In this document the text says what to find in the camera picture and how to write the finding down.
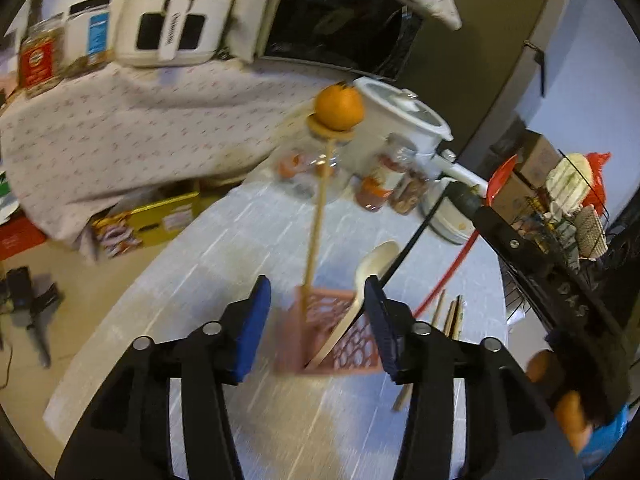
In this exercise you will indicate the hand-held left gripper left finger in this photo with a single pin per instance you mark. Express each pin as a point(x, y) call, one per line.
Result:
point(251, 332)

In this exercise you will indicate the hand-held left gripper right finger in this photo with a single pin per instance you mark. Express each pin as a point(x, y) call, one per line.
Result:
point(381, 332)

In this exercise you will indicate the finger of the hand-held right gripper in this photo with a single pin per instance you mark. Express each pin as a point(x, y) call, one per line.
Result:
point(512, 243)

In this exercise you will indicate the pink lattice utensil holder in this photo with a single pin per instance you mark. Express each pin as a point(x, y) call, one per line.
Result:
point(325, 320)

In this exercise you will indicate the person's right hand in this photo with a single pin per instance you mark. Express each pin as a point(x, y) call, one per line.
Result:
point(572, 420)

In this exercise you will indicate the light wooden chopstick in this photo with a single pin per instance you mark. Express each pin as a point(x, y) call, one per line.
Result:
point(438, 310)

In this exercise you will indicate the red plate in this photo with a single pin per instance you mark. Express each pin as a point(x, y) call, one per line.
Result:
point(501, 180)

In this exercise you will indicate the cream plastic spoon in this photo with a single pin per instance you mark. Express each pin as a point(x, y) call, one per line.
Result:
point(372, 267)

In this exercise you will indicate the white bowl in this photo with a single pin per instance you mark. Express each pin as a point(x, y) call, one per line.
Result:
point(447, 222)

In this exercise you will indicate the dark wooden chopstick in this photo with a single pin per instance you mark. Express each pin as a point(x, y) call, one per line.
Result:
point(451, 317)
point(459, 317)

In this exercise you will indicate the brown cardboard box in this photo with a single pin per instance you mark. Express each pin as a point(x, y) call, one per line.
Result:
point(532, 162)

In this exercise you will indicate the red plastic bag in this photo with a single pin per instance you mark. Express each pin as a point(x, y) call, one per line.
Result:
point(597, 177)

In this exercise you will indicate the brown spice jar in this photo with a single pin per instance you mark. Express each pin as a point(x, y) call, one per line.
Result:
point(409, 192)

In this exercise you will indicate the long wooden chopstick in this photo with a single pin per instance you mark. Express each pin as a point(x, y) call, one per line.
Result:
point(317, 220)

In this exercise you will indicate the red-label spice jar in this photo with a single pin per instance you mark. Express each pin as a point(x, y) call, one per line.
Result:
point(379, 182)

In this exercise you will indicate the yellow cardboard box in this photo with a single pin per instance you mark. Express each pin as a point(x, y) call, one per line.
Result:
point(145, 220)

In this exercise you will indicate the white rice cooker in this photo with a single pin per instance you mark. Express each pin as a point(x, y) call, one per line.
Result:
point(405, 115)

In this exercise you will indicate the glass jar with wooden lid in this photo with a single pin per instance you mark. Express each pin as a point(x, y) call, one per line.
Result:
point(317, 160)

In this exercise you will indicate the grey refrigerator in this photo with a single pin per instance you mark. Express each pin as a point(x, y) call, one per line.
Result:
point(500, 45)

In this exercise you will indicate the orange fruit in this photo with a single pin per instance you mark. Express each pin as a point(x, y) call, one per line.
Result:
point(338, 107)

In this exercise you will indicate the black power tool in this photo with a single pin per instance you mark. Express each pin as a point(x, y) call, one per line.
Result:
point(30, 305)

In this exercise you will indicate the patterned white tablecloth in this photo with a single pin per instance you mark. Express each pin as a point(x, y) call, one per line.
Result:
point(125, 135)

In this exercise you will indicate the red box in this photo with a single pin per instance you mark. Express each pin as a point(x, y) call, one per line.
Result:
point(20, 240)

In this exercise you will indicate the black microwave oven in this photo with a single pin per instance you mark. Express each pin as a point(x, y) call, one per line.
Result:
point(340, 20)

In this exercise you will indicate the white kitchen appliance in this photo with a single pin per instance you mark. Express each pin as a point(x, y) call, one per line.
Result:
point(170, 15)

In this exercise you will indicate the blue-label white jar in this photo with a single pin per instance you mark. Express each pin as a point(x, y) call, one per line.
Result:
point(91, 35)

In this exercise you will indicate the red-label glass jar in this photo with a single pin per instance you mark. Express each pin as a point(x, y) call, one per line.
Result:
point(40, 57)

